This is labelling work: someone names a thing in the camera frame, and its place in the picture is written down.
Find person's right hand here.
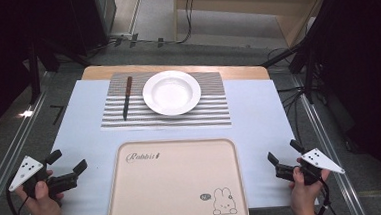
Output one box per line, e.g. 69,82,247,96
287,155,334,215

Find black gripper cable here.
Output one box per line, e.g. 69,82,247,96
312,175,340,215
4,177,31,215

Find dark curtain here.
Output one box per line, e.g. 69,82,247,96
305,0,381,199
0,0,81,142

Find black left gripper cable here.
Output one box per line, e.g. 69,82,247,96
4,177,31,215

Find black floor cables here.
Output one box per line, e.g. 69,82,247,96
267,45,319,146

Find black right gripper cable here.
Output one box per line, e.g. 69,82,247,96
312,175,340,215

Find light wooden shelf unit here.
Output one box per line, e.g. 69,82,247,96
171,0,335,55

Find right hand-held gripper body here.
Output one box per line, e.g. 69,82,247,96
273,146,346,187

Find white round plate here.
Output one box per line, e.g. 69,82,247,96
140,68,203,118

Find beige tray with rabbit print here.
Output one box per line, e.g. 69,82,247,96
102,134,250,215

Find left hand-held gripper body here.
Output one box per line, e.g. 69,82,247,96
6,152,82,202

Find person's left hand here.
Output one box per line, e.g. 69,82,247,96
14,168,66,215

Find white table sheet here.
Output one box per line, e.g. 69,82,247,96
20,65,319,215

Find knife with brown handle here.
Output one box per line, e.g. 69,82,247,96
119,75,136,122

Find metal floor rail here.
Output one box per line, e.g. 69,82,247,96
291,71,367,215
0,90,57,215

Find striped grey placemat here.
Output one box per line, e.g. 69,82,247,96
96,65,233,134

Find power strip with plugs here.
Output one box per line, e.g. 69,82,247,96
108,29,176,50

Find black tripod stand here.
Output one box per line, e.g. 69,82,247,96
258,28,330,108

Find black hanging cable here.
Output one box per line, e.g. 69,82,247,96
173,0,199,45

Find dark cabinet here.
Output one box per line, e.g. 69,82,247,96
67,0,120,58

